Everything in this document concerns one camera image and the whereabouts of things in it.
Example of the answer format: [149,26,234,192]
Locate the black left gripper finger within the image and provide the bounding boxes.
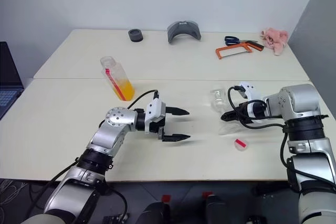
[162,134,191,143]
[165,106,191,116]

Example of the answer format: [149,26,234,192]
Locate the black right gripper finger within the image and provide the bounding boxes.
[220,110,239,122]

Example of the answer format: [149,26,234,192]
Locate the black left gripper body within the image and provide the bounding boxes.
[157,105,169,141]

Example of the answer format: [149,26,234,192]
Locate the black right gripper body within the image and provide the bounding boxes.
[237,102,250,121]

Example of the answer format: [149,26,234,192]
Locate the clear plastic bottle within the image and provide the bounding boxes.
[209,88,244,136]

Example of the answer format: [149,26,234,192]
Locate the white red-striped bottle cap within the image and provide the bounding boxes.
[233,137,248,152]

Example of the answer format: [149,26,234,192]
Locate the bottle with orange liquid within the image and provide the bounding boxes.
[99,56,136,102]

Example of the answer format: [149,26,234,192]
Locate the orange hacksaw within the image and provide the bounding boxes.
[215,42,265,60]

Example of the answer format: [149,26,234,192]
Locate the dark rounded shape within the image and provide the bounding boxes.
[204,195,229,224]
[135,201,172,224]

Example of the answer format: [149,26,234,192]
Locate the grey curved visor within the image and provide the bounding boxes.
[167,20,202,45]

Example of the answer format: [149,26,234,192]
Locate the pink cloth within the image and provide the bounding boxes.
[260,27,290,57]

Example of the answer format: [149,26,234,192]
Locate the small black floor device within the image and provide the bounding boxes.
[101,212,130,224]

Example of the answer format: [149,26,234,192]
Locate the grey partition panel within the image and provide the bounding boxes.
[287,0,336,109]

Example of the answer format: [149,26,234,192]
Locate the dark laptop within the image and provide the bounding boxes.
[0,41,25,120]

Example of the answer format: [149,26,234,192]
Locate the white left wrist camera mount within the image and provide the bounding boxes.
[144,98,167,134]

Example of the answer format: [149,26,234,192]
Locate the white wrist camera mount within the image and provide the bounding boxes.
[144,98,167,134]
[238,80,266,125]

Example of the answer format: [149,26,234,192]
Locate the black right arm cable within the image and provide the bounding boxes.
[227,85,300,194]

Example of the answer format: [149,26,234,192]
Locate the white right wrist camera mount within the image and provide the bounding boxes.
[238,80,266,125]

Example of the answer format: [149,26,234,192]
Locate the blue-handled scissors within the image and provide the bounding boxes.
[224,35,259,46]

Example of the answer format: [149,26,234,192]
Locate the white wire bundle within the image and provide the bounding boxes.
[0,179,28,209]

